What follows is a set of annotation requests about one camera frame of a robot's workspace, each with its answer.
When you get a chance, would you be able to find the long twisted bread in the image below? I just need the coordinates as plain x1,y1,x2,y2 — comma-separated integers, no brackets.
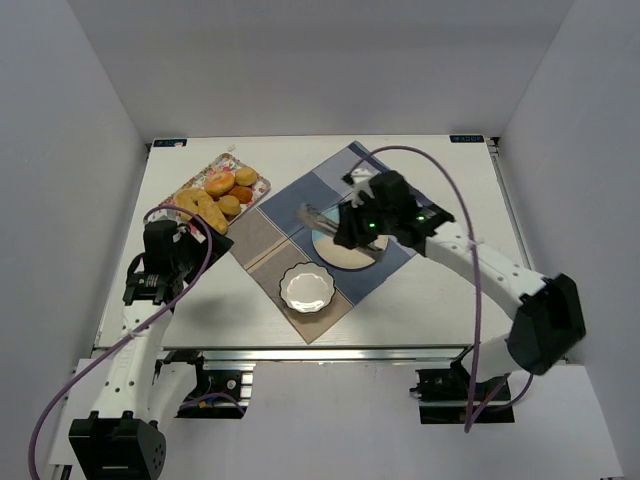
196,190,228,235

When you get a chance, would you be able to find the round golden bun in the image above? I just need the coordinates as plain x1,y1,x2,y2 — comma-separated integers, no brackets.
216,195,242,217

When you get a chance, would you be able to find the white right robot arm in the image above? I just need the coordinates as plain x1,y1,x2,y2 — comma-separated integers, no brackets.
335,169,586,383

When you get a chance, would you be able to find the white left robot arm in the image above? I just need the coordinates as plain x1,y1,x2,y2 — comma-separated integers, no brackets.
68,217,233,479

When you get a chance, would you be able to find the blue and cream plate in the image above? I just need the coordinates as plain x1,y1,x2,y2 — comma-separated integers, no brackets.
312,206,389,270

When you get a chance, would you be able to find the plain glazed donut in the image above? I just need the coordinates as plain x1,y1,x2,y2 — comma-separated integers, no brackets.
173,188,212,214

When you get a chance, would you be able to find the pink frosted donut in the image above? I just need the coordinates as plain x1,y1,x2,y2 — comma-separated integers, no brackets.
203,171,236,198

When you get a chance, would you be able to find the patchwork blue grey placemat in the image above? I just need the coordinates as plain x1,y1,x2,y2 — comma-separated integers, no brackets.
230,141,415,343

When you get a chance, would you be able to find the white scalloped bowl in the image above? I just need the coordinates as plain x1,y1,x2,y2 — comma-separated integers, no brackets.
279,262,336,314

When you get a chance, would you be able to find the dark brown muffin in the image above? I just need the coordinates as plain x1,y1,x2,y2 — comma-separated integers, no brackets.
228,185,253,205

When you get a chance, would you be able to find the round bun on tray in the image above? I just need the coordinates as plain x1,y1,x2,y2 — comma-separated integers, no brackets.
234,167,258,187

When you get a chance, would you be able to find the floral serving tray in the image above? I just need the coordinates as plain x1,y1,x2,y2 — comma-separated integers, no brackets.
161,153,271,236

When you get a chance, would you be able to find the blue label left corner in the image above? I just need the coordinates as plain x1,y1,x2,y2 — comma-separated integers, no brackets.
152,138,187,148

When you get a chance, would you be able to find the blue label corner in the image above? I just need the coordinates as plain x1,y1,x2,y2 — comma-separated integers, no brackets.
449,134,485,143
152,138,187,148

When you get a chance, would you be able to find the blue label right corner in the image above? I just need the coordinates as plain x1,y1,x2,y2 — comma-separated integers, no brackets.
449,134,485,143

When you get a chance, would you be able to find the aluminium table front rail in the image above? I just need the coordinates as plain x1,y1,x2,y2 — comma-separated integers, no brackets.
152,345,465,364

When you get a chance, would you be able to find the aluminium table rail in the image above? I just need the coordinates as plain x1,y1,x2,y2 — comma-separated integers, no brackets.
152,345,465,364
486,137,535,270

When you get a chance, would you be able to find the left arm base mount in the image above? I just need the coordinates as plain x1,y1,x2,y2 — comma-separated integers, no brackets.
154,350,254,420

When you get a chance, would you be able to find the aluminium table right rail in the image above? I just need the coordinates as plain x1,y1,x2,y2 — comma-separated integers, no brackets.
486,137,535,270

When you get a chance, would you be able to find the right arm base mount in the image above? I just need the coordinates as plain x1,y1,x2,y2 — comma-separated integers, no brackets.
409,368,515,425

